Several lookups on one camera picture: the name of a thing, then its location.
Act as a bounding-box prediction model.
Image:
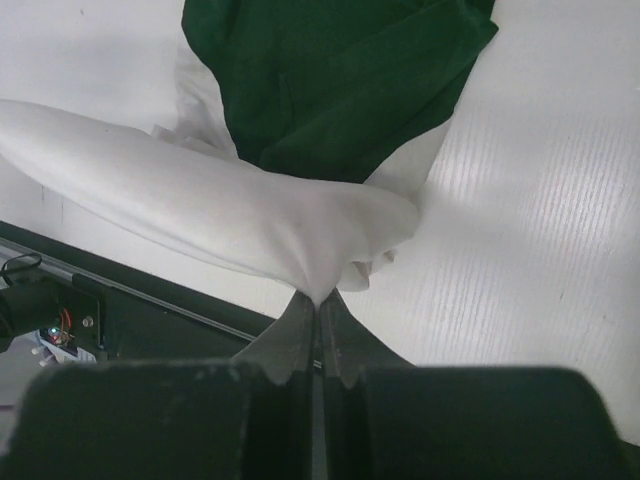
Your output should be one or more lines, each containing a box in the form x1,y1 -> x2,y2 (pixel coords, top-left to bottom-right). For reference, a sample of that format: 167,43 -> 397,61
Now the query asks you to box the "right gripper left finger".
1,294 -> 315,479

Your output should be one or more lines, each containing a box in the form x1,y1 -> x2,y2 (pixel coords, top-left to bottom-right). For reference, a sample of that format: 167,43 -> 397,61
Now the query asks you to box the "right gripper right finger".
319,294 -> 639,479

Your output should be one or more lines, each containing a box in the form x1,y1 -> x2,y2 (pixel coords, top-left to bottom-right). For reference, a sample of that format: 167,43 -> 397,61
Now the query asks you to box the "white and green t-shirt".
1,1 -> 498,304

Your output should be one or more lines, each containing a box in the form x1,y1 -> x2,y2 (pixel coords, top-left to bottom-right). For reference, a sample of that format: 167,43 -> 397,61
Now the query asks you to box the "left white cable duct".
32,331 -> 97,367

